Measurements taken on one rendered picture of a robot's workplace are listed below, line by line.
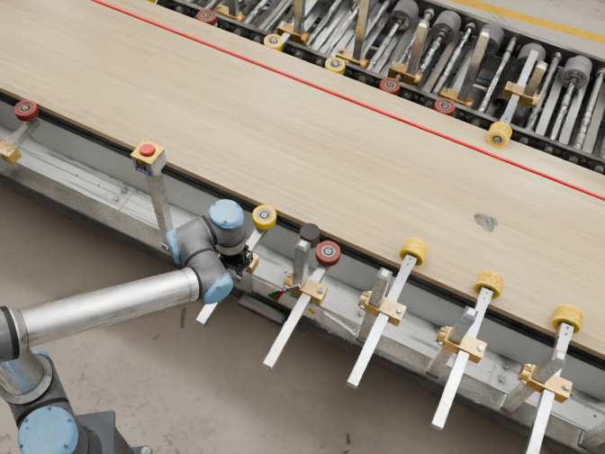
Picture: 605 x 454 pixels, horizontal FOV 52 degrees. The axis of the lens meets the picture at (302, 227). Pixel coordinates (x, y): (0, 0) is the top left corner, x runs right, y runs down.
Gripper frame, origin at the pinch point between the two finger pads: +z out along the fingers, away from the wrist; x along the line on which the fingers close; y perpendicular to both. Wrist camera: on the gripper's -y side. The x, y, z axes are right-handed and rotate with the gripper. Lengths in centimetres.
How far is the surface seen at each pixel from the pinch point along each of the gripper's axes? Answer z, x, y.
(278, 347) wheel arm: 1.0, -14.9, 25.5
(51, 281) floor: 85, -5, -101
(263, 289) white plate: 12.0, 4.8, 9.2
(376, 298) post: -13.8, 6.0, 46.8
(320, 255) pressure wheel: -3.0, 17.5, 23.9
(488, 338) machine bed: 21, 27, 84
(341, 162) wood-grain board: -2, 56, 14
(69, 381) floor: 85, -40, -63
